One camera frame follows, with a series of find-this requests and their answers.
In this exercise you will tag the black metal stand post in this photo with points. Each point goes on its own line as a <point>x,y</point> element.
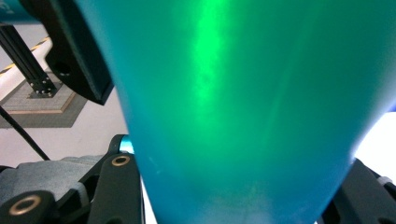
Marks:
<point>25,62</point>

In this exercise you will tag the blue plastic bottle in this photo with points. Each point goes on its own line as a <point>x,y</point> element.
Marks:
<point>236,112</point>

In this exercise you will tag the grey floor mat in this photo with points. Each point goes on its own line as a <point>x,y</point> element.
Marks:
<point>37,107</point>

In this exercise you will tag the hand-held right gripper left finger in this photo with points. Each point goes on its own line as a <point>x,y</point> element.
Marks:
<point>56,174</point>

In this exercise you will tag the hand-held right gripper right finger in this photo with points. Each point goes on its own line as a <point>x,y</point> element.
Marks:
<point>373,193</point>

